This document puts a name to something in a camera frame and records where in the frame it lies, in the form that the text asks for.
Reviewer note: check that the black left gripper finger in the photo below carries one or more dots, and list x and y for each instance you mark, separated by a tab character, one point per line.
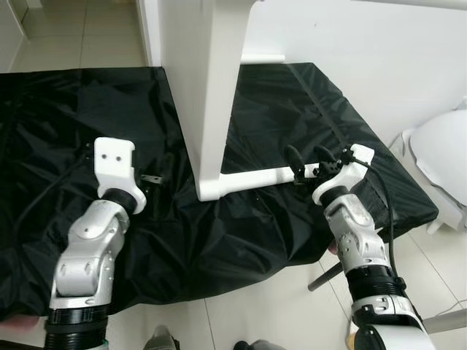
151	178

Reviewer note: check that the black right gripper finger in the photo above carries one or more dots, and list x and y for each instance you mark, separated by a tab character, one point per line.
324	154
292	159

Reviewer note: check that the white plastic table leg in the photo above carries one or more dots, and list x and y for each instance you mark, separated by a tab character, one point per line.
408	3
263	58
255	179

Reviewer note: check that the white plastic table top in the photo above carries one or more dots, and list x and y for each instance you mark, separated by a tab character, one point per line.
211	87

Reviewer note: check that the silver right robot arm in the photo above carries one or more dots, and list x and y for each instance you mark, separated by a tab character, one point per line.
357	233

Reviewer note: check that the black metal table leg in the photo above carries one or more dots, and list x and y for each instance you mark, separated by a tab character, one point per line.
325	278

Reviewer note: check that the black tablecloth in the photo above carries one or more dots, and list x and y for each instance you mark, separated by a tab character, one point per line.
73	95

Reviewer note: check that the silver robot left leg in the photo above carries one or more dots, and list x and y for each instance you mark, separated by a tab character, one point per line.
160	340

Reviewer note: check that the grey metal pole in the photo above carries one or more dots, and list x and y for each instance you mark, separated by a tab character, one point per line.
446	321

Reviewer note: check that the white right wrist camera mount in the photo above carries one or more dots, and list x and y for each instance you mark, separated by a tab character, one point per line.
350	171

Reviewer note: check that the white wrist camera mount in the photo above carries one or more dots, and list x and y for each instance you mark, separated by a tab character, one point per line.
113	164
350	171

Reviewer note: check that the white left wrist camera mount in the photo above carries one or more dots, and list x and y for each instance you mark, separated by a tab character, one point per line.
113	164

